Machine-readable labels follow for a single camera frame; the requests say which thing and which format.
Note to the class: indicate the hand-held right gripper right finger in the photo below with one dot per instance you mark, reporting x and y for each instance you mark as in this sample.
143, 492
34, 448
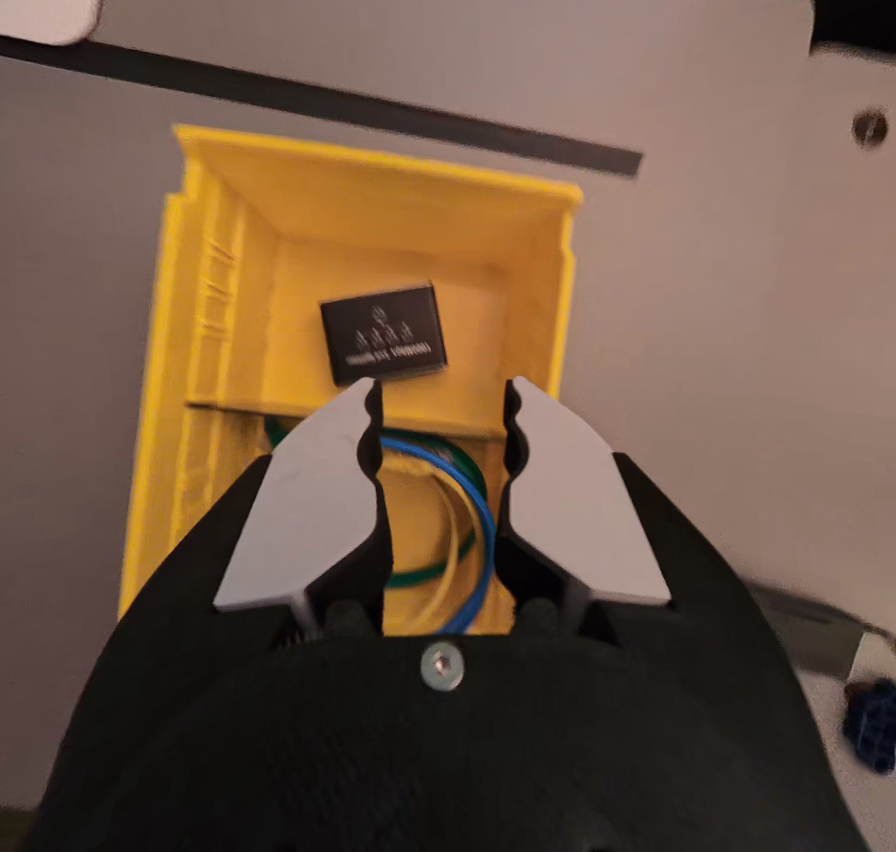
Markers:
581, 516

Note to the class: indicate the dark blue plastic object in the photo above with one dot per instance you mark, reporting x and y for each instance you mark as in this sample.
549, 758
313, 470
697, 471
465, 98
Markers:
875, 726

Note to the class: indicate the black network switch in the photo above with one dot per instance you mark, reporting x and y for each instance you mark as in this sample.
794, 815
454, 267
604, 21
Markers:
385, 330

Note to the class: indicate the small black electronic box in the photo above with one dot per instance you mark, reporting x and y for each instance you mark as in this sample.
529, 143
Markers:
812, 628

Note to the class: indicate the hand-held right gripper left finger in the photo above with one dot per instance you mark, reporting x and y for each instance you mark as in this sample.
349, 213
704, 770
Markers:
308, 516

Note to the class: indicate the yellow plastic bin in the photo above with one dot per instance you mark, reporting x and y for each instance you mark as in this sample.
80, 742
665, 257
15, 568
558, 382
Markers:
392, 222

